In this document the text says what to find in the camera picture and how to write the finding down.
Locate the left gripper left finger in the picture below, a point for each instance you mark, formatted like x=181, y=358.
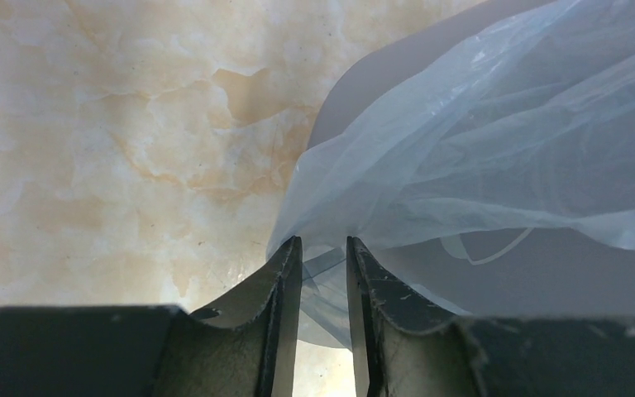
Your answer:
x=241, y=344

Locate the grey plastic trash bin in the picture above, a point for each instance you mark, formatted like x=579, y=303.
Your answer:
x=506, y=272

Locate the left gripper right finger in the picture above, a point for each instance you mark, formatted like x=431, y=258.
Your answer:
x=405, y=345

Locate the light blue plastic trash bag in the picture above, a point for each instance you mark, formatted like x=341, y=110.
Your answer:
x=527, y=124

